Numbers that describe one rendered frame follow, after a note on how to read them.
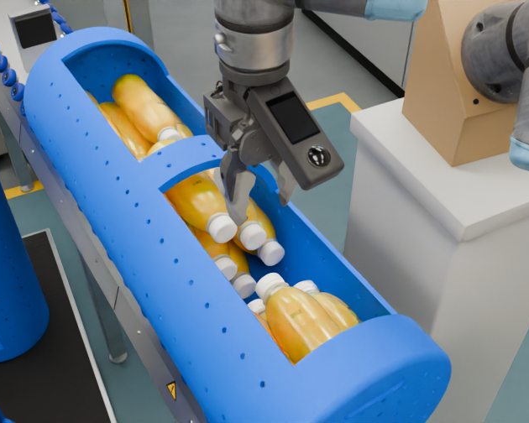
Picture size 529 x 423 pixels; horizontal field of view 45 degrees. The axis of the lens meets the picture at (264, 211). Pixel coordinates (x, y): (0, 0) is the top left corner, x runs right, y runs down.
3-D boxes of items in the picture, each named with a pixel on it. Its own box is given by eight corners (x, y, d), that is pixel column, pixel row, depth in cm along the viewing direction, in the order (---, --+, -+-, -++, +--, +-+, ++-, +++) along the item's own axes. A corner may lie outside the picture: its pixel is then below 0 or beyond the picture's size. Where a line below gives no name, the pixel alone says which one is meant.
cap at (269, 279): (266, 308, 86) (259, 299, 87) (290, 291, 86) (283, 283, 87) (259, 295, 83) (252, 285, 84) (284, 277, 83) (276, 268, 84)
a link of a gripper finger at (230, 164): (246, 189, 74) (262, 124, 69) (254, 198, 73) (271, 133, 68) (211, 195, 72) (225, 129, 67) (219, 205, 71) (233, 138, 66)
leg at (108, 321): (123, 346, 215) (87, 212, 172) (130, 358, 212) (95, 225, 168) (107, 354, 213) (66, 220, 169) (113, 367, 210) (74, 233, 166)
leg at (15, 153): (32, 181, 275) (-12, 51, 231) (36, 189, 272) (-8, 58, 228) (18, 186, 273) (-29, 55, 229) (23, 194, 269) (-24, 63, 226)
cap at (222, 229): (231, 228, 96) (237, 236, 95) (208, 239, 94) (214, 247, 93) (230, 210, 93) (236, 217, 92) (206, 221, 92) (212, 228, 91)
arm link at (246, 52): (310, 20, 60) (234, 44, 57) (307, 64, 63) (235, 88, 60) (266, -11, 64) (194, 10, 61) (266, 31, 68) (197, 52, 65)
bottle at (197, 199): (185, 164, 109) (241, 232, 97) (147, 180, 106) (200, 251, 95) (180, 132, 104) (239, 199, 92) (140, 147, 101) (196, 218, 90)
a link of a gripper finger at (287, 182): (281, 171, 82) (267, 120, 75) (308, 198, 79) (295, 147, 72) (261, 184, 82) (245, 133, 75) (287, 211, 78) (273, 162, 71)
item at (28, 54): (60, 58, 171) (47, 3, 160) (65, 65, 168) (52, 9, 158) (23, 69, 167) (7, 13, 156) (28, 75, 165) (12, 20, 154)
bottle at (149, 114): (136, 107, 132) (177, 156, 120) (105, 101, 127) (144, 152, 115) (149, 76, 129) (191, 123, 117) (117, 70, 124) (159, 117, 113)
